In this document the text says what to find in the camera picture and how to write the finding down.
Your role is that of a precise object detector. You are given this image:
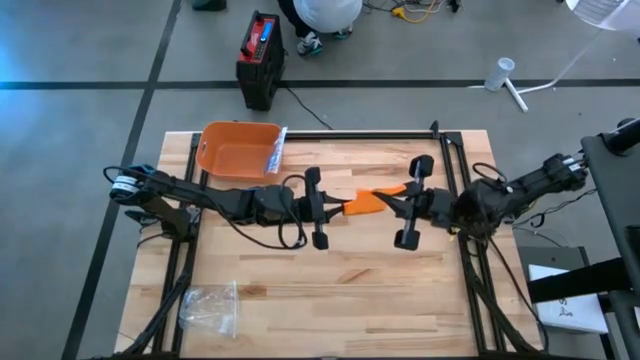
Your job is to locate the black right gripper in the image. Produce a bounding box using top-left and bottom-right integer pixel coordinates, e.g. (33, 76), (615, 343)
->
(372, 154), (452, 253)

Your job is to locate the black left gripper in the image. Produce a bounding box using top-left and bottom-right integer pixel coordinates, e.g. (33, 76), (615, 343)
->
(297, 166), (353, 252)

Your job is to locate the orange elastic bandage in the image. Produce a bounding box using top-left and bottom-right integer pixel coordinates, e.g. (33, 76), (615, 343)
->
(342, 183), (408, 218)

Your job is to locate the clear plastic bag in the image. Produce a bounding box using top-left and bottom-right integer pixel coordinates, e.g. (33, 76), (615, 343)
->
(263, 125), (290, 176)
(178, 280), (242, 340)

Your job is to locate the orange plastic basin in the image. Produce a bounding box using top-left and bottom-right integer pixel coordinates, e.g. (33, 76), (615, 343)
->
(195, 119), (284, 185)

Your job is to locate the white stand base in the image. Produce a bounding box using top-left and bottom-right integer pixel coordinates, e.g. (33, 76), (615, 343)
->
(467, 27), (609, 114)

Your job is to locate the white plastic cylinder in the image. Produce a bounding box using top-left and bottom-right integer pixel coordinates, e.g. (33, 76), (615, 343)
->
(483, 56), (517, 93)

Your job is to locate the grey cabinet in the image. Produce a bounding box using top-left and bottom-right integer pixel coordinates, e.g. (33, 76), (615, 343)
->
(517, 244), (592, 274)

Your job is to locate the red and black power station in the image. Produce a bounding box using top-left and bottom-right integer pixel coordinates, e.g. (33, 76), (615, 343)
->
(235, 9), (288, 112)

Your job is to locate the person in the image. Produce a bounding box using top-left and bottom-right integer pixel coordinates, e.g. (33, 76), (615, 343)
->
(277, 0), (364, 58)

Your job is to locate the white cardboard box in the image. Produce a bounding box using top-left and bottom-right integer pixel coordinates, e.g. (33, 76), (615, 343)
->
(528, 263), (612, 336)

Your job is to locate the black equipment cart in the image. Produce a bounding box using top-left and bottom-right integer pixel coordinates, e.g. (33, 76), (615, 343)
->
(527, 117), (640, 360)

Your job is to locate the white printed paper sheet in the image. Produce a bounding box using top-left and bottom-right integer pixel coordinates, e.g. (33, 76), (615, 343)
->
(564, 0), (640, 34)

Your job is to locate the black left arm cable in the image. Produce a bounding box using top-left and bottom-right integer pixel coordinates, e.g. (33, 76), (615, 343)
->
(219, 173), (308, 251)

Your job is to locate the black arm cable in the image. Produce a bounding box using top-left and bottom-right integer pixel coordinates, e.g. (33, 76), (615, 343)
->
(471, 161), (510, 194)
(219, 173), (308, 251)

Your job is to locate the black aluminium table frame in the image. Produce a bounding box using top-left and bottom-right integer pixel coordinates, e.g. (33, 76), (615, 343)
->
(117, 119), (549, 360)

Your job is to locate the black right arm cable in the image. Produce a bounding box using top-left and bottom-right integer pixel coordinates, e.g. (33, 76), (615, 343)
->
(471, 161), (510, 194)

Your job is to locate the black power cable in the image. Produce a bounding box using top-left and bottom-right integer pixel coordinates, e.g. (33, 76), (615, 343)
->
(282, 84), (335, 132)

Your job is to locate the black loose cable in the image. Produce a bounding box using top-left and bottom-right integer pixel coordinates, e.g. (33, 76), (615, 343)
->
(511, 187), (600, 232)

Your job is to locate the yellow floor cable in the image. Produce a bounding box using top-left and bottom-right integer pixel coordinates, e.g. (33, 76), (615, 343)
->
(390, 0), (442, 25)

